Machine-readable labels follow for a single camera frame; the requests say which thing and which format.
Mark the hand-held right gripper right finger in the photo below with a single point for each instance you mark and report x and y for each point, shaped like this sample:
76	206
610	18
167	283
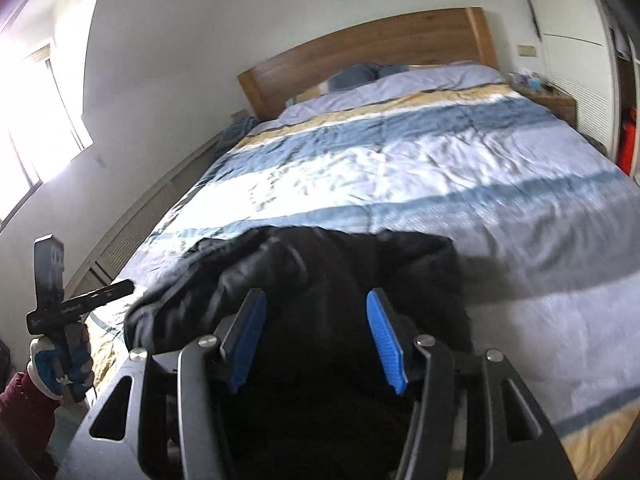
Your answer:
387	340

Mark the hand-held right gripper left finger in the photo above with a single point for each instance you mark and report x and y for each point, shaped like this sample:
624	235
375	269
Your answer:
245	340

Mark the black puffer jacket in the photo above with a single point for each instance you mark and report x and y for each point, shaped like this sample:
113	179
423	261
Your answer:
310	280

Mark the person's left forearm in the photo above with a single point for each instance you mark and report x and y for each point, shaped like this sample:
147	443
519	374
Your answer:
22	402

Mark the person's left hand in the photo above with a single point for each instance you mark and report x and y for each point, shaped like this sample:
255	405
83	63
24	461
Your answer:
45	360

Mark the window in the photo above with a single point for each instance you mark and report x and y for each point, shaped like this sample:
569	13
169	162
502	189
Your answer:
40	125

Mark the bed with striped duvet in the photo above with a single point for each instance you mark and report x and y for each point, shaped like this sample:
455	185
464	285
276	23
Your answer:
450	170

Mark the blue folded blanket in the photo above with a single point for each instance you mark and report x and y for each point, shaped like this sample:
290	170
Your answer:
237	132

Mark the pillows at bed head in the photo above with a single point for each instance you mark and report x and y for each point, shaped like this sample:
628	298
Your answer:
425	80

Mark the wooden nightstand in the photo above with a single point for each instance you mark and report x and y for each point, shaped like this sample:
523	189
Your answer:
557	105

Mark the small bottles and cups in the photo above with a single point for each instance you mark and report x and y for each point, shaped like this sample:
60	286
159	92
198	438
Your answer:
525	81

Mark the wooden headboard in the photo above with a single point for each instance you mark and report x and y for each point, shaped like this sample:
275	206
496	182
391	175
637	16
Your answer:
375	45

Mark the white wardrobe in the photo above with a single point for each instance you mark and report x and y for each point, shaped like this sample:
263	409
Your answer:
575	15

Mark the low white wall cabinet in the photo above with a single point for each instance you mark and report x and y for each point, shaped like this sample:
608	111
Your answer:
140	220

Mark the beige wall switch plate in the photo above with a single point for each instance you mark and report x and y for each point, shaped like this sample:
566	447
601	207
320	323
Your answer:
239	114
525	50

